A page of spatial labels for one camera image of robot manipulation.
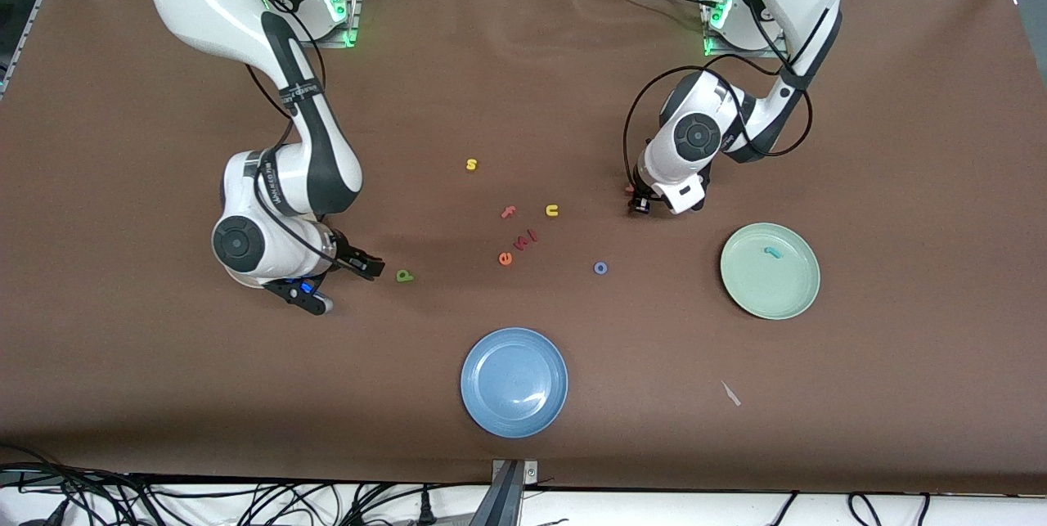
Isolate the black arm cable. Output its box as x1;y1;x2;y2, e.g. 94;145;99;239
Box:
244;0;328;257
623;0;815;191

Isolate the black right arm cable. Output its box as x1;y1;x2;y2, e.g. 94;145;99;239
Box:
244;0;328;257

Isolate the light green plate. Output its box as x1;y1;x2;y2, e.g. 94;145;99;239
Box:
720;222;821;321

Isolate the grey metal camera post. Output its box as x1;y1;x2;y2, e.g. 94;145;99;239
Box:
489;459;539;526

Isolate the brown table cover sheet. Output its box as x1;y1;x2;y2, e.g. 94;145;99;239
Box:
0;0;1047;496

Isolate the blue plate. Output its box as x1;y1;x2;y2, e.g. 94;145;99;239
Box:
461;327;569;438

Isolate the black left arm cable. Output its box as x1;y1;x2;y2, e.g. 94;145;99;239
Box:
623;0;815;191

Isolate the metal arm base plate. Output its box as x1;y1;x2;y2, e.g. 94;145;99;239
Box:
272;0;362;48
703;0;790;59

